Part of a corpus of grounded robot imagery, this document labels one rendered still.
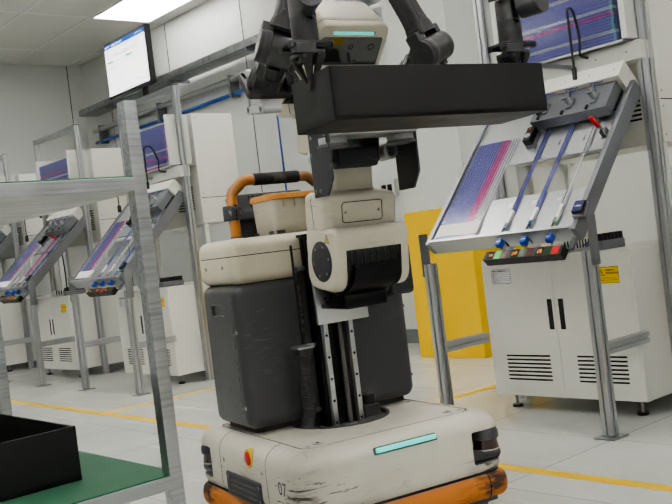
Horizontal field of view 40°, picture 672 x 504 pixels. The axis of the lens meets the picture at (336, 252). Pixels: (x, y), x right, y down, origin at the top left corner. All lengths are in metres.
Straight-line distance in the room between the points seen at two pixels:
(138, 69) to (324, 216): 4.02
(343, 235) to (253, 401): 0.53
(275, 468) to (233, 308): 0.46
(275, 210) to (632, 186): 3.13
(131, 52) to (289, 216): 3.83
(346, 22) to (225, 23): 5.82
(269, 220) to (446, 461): 0.82
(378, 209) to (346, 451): 0.62
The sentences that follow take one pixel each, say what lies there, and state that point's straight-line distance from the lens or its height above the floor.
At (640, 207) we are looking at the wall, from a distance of 5.36.
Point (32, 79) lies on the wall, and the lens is 10.25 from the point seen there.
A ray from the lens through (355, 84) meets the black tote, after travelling 1.92.
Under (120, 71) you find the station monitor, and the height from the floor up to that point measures 2.08.
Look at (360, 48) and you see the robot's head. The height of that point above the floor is 1.25.
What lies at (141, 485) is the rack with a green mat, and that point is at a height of 0.35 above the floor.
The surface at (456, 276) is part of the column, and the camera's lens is 5.49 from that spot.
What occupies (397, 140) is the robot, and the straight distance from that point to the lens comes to 2.34.
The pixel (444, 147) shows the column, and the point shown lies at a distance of 5.50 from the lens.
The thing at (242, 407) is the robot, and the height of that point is 0.36.
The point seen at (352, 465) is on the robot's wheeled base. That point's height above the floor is 0.23.
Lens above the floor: 0.77
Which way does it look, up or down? 1 degrees down
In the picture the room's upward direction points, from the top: 7 degrees counter-clockwise
